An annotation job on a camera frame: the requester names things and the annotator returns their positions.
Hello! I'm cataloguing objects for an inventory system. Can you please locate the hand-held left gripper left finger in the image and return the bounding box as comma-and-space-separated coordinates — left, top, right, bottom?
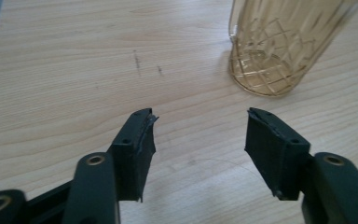
62, 107, 160, 224

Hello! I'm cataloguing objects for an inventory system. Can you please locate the amber patterned glass cup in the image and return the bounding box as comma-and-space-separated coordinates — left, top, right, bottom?
227, 0, 358, 98

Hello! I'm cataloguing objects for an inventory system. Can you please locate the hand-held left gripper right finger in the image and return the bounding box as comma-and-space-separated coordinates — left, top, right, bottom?
243, 107, 358, 224

